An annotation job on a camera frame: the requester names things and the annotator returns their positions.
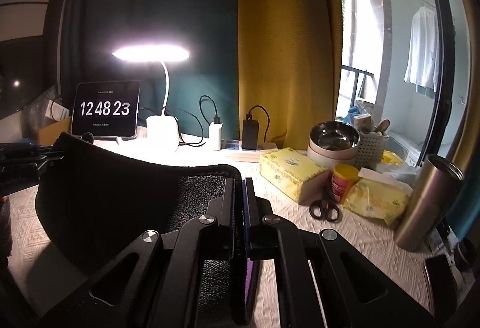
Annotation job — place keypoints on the dark green curtain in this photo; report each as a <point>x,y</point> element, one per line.
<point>205,84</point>

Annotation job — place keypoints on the white basket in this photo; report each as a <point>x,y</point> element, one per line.
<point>372,142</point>

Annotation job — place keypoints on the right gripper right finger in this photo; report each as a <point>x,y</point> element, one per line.
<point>260,237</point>

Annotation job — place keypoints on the yellow tissue pack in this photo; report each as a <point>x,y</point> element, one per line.
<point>376,201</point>
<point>294,174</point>

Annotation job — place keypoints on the tablet showing clock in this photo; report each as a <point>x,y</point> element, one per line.
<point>106,109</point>

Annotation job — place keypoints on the white desk lamp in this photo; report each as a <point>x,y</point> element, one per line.
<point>162,130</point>

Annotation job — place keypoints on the black scissors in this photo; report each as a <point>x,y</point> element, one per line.
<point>325,209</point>

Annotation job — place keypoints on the white power adapter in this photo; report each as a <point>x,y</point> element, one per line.
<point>215,136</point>

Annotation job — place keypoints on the white textured tablecloth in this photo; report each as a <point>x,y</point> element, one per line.
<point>157,280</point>

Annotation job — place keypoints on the cardboard box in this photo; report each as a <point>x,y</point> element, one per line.
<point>48,135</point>

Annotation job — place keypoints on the black power adapter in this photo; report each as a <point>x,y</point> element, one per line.
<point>250,132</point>

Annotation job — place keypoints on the steel tumbler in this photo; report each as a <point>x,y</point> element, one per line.
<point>435,191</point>

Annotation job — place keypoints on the steel bowl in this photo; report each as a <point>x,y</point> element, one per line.
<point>332,143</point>

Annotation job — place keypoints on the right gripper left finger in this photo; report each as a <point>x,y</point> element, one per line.
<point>220,231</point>

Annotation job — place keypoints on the clear plastic bag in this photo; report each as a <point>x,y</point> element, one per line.
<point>46,109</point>

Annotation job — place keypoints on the yellow curtain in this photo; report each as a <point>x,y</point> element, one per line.
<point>289,62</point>

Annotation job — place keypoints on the hanging white shirt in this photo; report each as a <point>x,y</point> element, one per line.
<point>423,58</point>

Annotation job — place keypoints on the purple and grey towel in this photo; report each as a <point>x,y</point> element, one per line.
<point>93,202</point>

